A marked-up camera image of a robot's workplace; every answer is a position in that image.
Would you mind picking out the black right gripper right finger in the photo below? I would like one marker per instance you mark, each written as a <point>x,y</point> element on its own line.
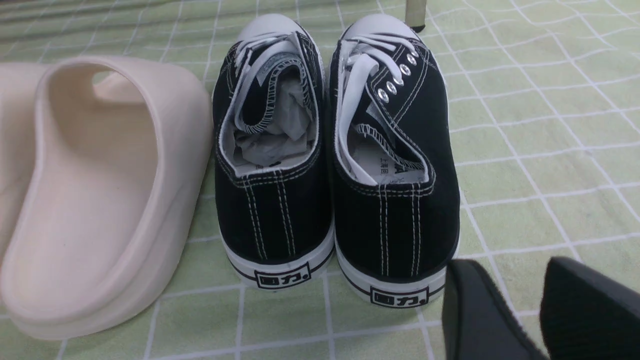
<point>586,315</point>

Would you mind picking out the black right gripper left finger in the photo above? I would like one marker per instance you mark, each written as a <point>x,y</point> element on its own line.
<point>477,323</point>

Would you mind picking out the right black canvas sneaker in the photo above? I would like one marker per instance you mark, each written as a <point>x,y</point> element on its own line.
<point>396,198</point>

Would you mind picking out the black canvas sneaker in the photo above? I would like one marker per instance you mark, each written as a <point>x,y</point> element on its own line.
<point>396,198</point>
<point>272,187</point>

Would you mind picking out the green checked cloth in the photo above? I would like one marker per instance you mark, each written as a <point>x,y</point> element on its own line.
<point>544,121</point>

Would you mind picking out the left black canvas sneaker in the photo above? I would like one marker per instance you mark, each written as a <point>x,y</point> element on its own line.
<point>272,187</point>

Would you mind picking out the right cream foam slide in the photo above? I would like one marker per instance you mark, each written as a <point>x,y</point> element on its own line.
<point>122,145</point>

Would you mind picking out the cream foam slide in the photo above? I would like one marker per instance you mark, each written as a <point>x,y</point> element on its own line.
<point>18,83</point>
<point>122,145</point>

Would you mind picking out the left cream foam slide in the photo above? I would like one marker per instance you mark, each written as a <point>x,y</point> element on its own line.
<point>18,83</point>

